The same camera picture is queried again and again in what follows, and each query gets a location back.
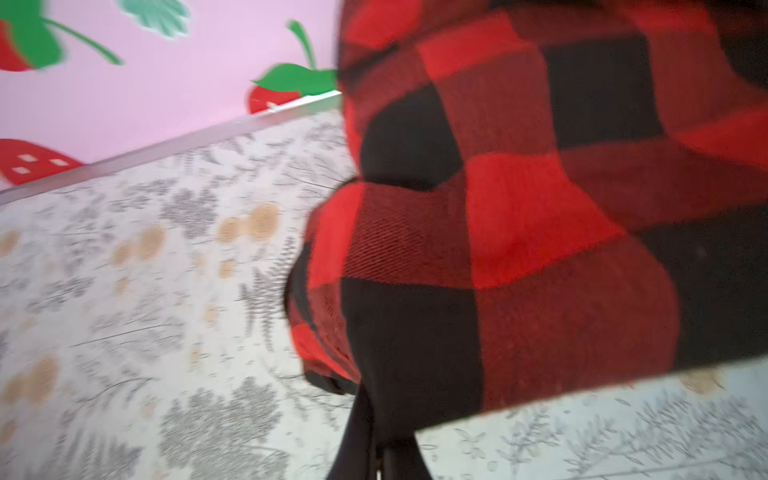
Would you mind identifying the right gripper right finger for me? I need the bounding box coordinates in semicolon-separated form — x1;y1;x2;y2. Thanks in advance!
381;437;432;480

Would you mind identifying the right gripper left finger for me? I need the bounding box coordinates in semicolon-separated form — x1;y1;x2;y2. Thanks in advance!
326;384;377;480

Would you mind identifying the red black plaid shirt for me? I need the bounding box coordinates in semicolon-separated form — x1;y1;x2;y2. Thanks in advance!
285;1;767;442

